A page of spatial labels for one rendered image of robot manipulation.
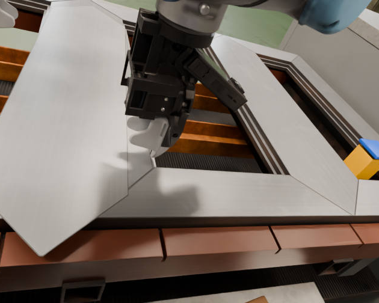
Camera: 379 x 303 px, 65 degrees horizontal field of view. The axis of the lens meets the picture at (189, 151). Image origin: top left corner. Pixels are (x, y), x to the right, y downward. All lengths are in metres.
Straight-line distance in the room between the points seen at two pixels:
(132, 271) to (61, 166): 0.16
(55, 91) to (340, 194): 0.55
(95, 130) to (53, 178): 0.11
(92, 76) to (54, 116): 0.15
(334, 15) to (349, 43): 0.93
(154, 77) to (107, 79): 0.27
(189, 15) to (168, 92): 0.09
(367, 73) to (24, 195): 0.99
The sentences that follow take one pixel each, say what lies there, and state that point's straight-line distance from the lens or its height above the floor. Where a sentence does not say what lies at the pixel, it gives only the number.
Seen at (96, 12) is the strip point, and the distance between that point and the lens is 0.93.
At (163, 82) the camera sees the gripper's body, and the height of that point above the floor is 0.99.
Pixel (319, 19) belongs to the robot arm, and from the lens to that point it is 0.25.
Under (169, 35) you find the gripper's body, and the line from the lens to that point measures 0.34.
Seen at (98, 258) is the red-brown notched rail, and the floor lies 0.83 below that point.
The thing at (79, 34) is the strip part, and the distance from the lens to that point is 0.77.
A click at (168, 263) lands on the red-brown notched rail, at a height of 0.81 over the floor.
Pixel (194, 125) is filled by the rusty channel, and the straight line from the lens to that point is 0.82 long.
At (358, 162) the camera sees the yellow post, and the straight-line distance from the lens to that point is 0.79.
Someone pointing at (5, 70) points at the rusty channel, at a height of 0.71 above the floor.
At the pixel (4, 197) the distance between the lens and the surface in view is 0.40.
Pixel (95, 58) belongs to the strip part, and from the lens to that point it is 0.69.
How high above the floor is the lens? 1.16
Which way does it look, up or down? 38 degrees down
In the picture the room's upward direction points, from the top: 25 degrees clockwise
